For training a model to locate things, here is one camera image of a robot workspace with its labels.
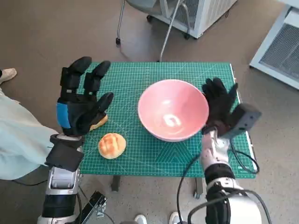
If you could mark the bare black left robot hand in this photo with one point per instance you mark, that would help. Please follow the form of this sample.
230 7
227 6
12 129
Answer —
79 112

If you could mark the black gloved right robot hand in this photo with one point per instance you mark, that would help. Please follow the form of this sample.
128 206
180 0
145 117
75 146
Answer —
218 100

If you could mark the long toy bread roll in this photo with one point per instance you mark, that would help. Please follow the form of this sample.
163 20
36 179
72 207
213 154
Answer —
99 122

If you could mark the pink bowl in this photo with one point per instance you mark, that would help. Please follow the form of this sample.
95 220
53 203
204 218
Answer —
172 105

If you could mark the round toy bread bun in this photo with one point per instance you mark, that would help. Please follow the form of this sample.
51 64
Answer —
112 145

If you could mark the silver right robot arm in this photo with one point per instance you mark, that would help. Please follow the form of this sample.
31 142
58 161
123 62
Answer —
217 151

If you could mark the white unit with grey grille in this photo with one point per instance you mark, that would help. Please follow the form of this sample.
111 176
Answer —
278 51

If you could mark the green cutting mat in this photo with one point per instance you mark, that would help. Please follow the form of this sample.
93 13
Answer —
144 158

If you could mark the white cabinet with vent grille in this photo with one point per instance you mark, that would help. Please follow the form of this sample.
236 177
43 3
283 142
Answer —
208 14

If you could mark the black table leg with caster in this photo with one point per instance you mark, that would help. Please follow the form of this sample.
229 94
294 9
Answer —
198 186

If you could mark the black metal clamp stand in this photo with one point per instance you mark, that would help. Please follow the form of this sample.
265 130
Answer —
94 205

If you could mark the grey chair with metal legs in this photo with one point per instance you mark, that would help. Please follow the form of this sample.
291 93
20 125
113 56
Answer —
149 4

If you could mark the white shoe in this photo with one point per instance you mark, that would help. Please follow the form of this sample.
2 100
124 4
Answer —
175 218
140 219

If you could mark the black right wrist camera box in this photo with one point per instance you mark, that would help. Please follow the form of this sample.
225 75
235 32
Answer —
243 119

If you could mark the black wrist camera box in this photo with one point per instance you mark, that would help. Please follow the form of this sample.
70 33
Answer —
243 119
64 155

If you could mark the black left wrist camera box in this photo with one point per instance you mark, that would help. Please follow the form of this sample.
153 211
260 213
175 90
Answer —
64 155

